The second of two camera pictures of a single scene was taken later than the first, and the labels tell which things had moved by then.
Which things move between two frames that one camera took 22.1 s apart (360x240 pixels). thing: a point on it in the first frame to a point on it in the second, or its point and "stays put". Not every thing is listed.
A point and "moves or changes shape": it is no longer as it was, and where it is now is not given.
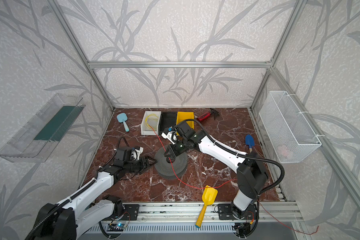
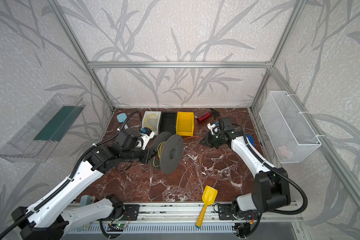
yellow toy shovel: (209, 197) stays put
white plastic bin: (149, 125) stays put
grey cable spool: (170, 170) moves or changes shape
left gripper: (142, 162) to (149, 155)
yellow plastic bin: (182, 116) stays put
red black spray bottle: (212, 111) stays put
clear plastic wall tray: (35, 141) stays put
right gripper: (174, 150) to (213, 141)
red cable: (225, 184) moves or changes shape
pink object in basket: (284, 151) stays put
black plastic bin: (167, 119) stays put
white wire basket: (291, 135) stays put
